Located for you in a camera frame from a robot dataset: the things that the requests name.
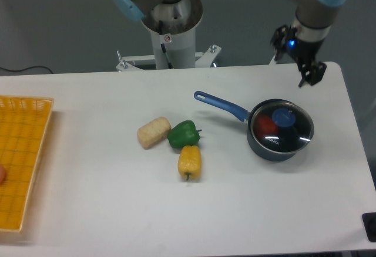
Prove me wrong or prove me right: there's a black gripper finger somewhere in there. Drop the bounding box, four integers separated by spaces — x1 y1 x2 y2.
270 25 296 61
297 61 327 87

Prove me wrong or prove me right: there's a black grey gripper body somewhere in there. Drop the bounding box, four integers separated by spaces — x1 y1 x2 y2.
289 25 327 63

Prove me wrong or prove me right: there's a glass pot lid blue knob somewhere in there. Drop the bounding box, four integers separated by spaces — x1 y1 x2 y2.
248 99 315 154

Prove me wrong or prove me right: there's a dark blue saucepan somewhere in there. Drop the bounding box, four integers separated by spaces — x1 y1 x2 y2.
194 91 314 162

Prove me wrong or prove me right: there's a red bell pepper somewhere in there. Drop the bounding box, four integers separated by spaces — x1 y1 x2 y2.
253 114 278 138

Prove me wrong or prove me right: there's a green bell pepper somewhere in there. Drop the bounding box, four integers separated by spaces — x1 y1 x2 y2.
167 120 201 148

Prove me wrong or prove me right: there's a yellow bell pepper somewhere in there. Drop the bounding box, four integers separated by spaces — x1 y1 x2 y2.
177 146 202 181

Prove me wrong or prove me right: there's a black table corner device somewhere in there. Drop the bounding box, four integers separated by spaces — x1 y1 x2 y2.
362 212 376 242

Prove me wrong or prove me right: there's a beige bread loaf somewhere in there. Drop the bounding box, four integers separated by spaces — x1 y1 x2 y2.
137 117 171 149

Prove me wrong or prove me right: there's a yellow woven basket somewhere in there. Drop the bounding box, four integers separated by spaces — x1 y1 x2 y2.
1 95 54 232

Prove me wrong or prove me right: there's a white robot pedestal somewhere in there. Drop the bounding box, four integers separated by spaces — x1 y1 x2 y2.
115 0 221 72

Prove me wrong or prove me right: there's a black floor cable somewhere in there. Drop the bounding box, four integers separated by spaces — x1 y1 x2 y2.
0 65 54 74

